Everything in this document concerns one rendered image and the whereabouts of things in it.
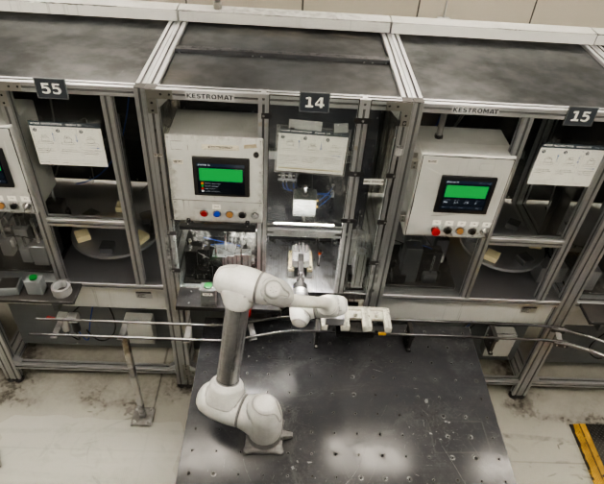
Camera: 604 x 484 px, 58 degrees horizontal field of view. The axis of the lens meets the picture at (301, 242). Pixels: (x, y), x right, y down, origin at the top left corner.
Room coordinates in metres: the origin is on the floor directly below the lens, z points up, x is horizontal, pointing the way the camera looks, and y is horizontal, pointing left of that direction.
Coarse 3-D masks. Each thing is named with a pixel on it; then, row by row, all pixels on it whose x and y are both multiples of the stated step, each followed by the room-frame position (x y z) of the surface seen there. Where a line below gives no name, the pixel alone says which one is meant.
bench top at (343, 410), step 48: (288, 336) 1.95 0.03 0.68; (384, 336) 2.00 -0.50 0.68; (288, 384) 1.64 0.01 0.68; (336, 384) 1.66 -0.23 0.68; (384, 384) 1.68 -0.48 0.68; (432, 384) 1.70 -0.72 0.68; (480, 384) 1.73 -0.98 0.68; (192, 432) 1.34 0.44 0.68; (240, 432) 1.36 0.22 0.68; (336, 432) 1.39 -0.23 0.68; (384, 432) 1.41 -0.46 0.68; (432, 432) 1.43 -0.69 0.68; (480, 432) 1.45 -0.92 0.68; (192, 480) 1.11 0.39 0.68; (240, 480) 1.13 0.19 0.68; (288, 480) 1.15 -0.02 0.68; (336, 480) 1.16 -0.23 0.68; (384, 480) 1.18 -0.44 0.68; (432, 480) 1.19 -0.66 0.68; (480, 480) 1.21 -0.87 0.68
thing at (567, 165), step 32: (448, 128) 2.12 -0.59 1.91; (480, 128) 2.13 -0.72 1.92; (512, 128) 2.13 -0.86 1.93; (544, 128) 2.14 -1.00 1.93; (576, 128) 2.15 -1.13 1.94; (544, 160) 2.14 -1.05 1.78; (576, 160) 2.14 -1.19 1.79; (512, 192) 2.14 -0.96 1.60; (544, 192) 2.15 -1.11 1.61; (576, 192) 2.15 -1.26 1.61; (512, 224) 2.14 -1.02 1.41; (544, 224) 2.15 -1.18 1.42; (416, 256) 2.12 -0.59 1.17; (448, 256) 2.13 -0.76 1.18; (576, 256) 2.16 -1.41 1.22; (384, 288) 2.11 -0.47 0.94; (416, 288) 2.12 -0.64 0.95; (448, 288) 2.13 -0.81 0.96
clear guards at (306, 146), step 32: (288, 96) 2.07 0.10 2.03; (288, 128) 2.07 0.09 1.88; (320, 128) 2.07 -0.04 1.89; (352, 128) 2.08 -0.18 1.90; (384, 128) 2.09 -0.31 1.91; (288, 160) 2.07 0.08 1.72; (320, 160) 2.07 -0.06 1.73; (384, 160) 2.09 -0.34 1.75; (288, 192) 2.07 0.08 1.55; (320, 192) 2.07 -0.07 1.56; (384, 192) 2.09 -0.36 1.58; (256, 224) 2.06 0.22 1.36; (288, 224) 2.07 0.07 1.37; (320, 224) 2.07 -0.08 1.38; (352, 224) 2.08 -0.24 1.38; (192, 256) 2.04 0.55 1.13; (224, 256) 2.05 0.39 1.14; (256, 256) 2.06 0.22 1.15; (352, 256) 2.08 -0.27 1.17; (352, 288) 2.08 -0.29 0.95
